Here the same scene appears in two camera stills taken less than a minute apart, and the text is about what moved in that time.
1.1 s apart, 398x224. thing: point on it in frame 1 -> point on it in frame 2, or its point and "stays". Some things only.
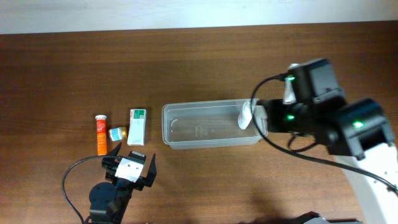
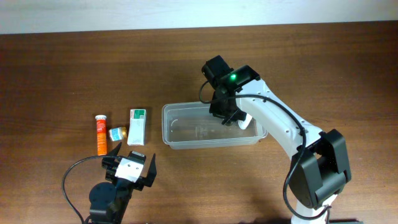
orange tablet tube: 101,135 stays
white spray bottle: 245,115 stays
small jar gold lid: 117,134 stays
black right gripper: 275,107 -> 215,110
